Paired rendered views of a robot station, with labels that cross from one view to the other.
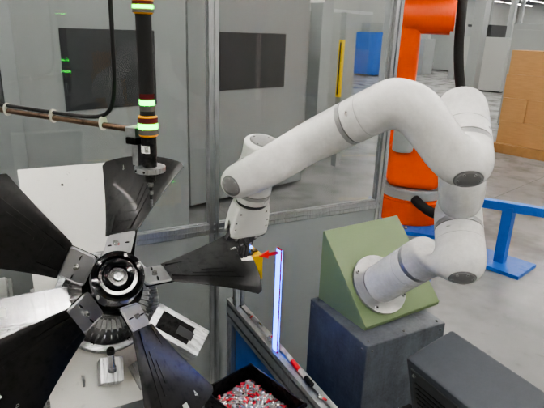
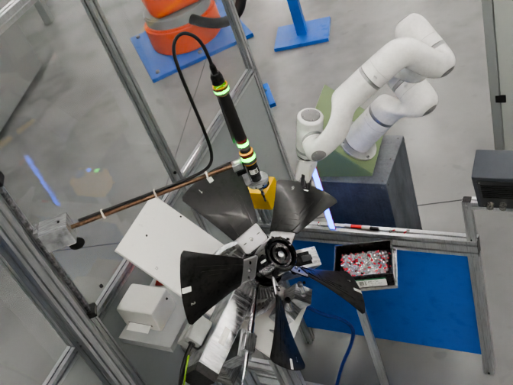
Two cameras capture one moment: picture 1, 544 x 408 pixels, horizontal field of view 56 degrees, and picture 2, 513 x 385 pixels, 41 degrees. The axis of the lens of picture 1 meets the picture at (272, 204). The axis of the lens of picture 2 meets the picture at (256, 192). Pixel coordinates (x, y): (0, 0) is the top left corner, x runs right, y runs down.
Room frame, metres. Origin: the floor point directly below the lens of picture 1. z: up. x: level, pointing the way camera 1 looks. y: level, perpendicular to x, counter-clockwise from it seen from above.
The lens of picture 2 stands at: (-0.37, 0.99, 2.77)
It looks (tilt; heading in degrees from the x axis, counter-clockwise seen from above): 39 degrees down; 335
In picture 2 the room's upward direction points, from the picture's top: 22 degrees counter-clockwise
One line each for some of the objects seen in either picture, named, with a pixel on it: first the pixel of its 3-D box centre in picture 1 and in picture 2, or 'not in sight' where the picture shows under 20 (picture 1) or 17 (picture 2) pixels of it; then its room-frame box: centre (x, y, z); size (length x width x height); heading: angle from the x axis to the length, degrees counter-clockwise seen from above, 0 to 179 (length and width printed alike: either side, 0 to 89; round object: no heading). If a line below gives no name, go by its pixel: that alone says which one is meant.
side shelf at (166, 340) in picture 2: not in sight; (166, 306); (1.56, 0.64, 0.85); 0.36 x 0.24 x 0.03; 118
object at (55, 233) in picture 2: not in sight; (56, 233); (1.41, 0.84, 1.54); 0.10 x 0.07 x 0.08; 63
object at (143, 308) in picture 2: not in sight; (144, 310); (1.55, 0.72, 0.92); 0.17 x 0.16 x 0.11; 28
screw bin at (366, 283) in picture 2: (253, 406); (364, 265); (1.07, 0.03, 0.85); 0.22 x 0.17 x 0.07; 44
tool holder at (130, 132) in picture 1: (145, 150); (250, 171); (1.13, 0.29, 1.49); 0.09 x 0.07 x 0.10; 63
